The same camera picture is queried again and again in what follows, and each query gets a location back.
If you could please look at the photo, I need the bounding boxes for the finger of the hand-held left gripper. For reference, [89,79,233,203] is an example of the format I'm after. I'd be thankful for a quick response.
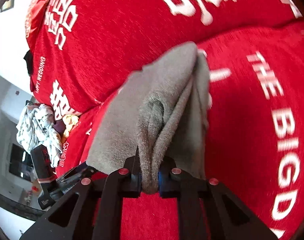
[56,162,99,196]

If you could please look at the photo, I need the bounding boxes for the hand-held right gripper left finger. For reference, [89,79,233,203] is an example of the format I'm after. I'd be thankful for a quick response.
[19,146,142,240]

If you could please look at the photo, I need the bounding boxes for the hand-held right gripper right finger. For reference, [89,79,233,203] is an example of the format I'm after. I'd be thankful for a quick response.
[158,156,278,240]

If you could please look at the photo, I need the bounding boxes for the grey small garment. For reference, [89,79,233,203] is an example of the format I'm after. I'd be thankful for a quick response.
[87,41,212,195]

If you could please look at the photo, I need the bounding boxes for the dark window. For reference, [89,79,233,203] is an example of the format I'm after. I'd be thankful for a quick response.
[8,144,35,178]

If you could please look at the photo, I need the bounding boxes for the white patterned cloth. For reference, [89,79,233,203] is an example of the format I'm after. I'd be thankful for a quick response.
[16,104,64,168]

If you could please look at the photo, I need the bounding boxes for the dark purple cloth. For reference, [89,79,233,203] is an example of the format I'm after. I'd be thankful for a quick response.
[53,121,67,135]

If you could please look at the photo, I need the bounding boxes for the yellow printed cloth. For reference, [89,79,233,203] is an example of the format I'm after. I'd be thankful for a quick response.
[62,114,79,138]

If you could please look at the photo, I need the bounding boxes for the red printed bed sheet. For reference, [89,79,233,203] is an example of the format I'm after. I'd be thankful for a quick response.
[56,21,304,240]

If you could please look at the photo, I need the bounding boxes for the black cloth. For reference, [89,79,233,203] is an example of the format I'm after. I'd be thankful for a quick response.
[23,50,35,75]

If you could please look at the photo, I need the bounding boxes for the red pillow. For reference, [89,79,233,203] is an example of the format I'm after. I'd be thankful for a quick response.
[24,0,60,48]

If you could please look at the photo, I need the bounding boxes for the framed wall picture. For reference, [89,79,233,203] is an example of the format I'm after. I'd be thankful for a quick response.
[0,0,16,13]

